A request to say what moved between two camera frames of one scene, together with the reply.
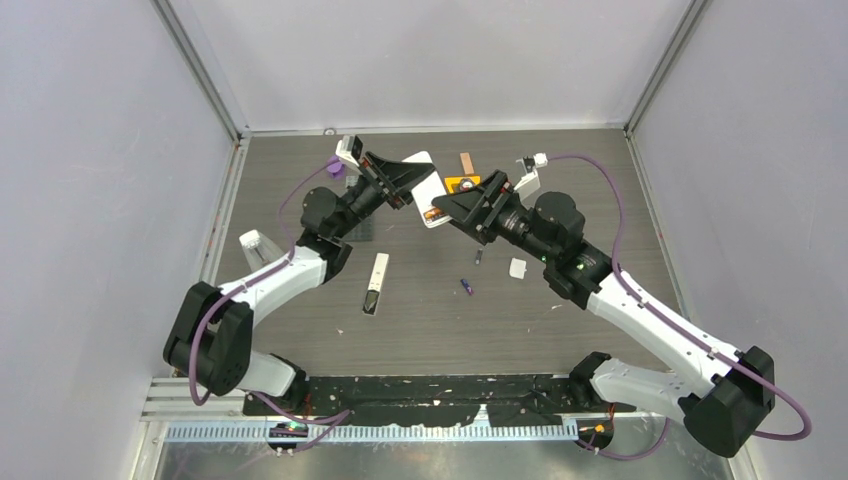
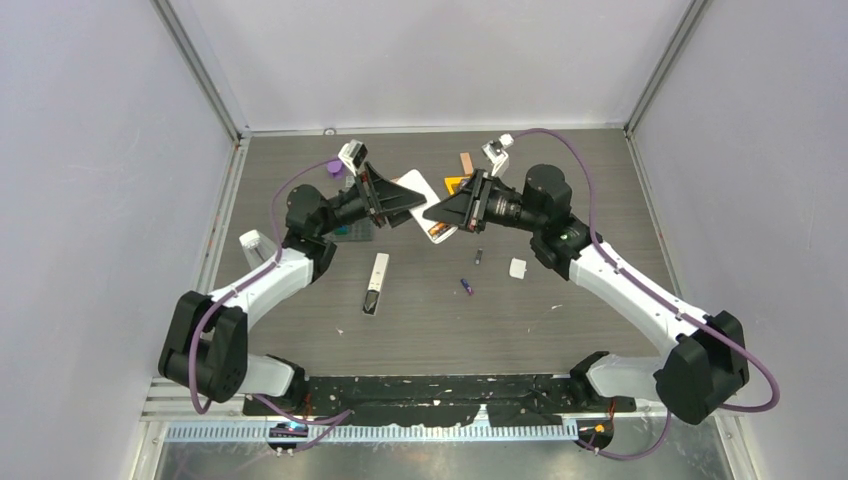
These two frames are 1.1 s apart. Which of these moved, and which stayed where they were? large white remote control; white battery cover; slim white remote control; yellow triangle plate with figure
Moved: large white remote control
Stayed: yellow triangle plate with figure; slim white remote control; white battery cover
